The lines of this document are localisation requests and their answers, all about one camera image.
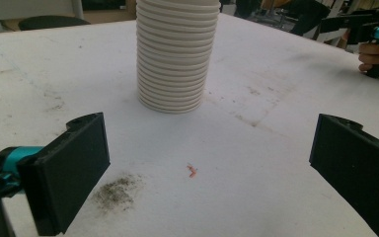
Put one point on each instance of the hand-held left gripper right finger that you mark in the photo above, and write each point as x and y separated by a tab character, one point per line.
358	161

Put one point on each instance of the small orange scrap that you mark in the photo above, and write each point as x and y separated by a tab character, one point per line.
192	171

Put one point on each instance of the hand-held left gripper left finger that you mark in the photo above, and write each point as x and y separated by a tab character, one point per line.
64	171

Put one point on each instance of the stack of white paper cups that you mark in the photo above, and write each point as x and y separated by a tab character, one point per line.
177	54

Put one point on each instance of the dark chair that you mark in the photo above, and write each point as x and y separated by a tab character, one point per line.
304	16

